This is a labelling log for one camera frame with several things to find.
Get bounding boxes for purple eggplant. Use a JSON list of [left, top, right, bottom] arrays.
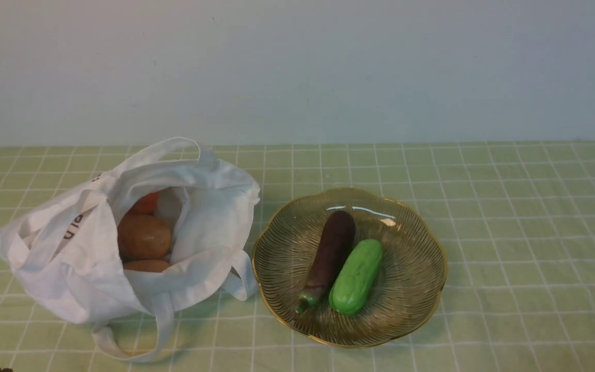
[[295, 210, 356, 315]]

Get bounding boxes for orange red tomato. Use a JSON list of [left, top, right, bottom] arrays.
[[128, 192, 159, 215]]

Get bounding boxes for small brown potato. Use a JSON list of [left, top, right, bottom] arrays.
[[123, 259, 170, 273]]

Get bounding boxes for large brown potato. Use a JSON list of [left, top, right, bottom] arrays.
[[118, 214, 172, 261]]

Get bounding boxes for green cucumber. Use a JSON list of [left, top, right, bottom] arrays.
[[329, 239, 383, 316]]

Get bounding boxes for green checked tablecloth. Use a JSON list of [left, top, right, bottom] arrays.
[[0, 142, 595, 371]]

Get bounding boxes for white cloth tote bag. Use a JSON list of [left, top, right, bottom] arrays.
[[0, 137, 260, 363]]

